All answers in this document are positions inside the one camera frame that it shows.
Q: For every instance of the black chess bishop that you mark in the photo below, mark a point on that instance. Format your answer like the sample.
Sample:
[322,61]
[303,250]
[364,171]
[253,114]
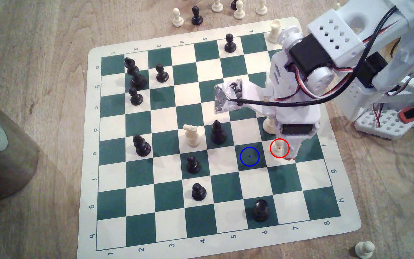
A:
[218,133]
[138,81]

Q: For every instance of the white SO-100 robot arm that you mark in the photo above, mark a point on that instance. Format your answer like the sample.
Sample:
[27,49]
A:
[336,36]

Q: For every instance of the black chess piece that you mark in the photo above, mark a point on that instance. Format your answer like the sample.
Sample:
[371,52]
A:
[233,4]

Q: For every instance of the black chess pawn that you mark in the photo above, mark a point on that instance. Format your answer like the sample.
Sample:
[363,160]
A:
[193,165]
[197,16]
[162,73]
[135,97]
[230,44]
[198,192]

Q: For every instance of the brown chess bag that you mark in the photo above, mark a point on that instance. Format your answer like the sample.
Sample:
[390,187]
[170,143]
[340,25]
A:
[2,162]

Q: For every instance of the taped wrist camera module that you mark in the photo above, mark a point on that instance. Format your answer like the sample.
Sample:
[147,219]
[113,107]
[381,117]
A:
[225,95]

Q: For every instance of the white chess king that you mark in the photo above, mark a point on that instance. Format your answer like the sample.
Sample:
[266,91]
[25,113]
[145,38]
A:
[274,31]

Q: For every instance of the white chess queen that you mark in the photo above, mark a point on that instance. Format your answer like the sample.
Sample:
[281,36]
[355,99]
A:
[268,126]

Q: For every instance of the black chess rook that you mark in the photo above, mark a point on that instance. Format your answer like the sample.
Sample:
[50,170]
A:
[261,211]

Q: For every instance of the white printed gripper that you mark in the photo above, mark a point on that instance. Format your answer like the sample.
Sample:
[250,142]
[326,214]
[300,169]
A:
[296,129]

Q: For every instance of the black chess king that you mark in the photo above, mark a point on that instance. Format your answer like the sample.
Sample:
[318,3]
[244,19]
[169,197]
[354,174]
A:
[130,65]

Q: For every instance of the white chess pawn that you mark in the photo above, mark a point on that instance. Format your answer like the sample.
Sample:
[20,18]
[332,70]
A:
[278,151]
[261,8]
[217,5]
[364,249]
[178,18]
[239,10]
[337,6]

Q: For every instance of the white chess knight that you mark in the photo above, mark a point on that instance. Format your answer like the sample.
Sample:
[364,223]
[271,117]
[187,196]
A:
[192,136]

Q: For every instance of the white perforated base plate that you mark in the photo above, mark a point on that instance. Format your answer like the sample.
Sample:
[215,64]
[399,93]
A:
[386,124]

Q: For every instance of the green and white chess mat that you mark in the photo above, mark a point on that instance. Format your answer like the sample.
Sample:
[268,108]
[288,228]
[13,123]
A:
[164,201]

